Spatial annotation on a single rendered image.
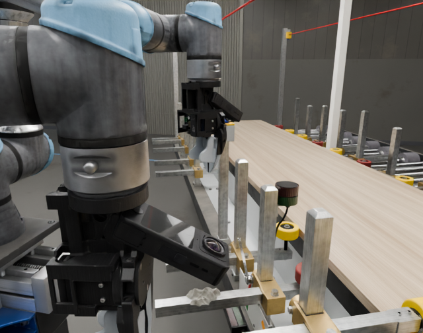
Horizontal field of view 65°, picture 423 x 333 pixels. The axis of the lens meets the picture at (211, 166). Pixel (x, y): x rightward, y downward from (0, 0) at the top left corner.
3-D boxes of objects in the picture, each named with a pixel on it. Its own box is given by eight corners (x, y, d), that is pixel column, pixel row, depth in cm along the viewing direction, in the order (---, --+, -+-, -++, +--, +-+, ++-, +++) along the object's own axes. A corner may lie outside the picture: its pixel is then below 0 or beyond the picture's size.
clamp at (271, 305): (266, 316, 84) (267, 299, 83) (250, 283, 97) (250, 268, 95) (287, 313, 85) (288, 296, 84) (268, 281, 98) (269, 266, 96)
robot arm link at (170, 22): (117, 9, 65) (172, 7, 63) (140, 18, 75) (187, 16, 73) (121, 51, 67) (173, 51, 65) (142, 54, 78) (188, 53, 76)
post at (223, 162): (218, 244, 142) (219, 141, 129) (216, 238, 147) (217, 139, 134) (229, 243, 143) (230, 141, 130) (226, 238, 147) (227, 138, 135)
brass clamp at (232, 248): (237, 273, 109) (238, 260, 107) (227, 252, 121) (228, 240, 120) (255, 271, 110) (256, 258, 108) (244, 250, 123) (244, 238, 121)
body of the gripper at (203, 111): (176, 135, 75) (175, 80, 72) (205, 131, 81) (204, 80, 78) (199, 141, 70) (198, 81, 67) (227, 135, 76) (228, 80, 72)
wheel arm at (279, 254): (166, 275, 108) (166, 263, 106) (165, 269, 111) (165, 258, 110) (291, 261, 116) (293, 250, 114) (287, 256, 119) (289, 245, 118)
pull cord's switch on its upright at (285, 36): (278, 139, 353) (285, 27, 322) (275, 137, 362) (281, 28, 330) (285, 139, 354) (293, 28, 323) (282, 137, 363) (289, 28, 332)
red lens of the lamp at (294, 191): (279, 197, 82) (280, 189, 82) (271, 189, 88) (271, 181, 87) (302, 195, 83) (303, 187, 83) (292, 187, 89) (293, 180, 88)
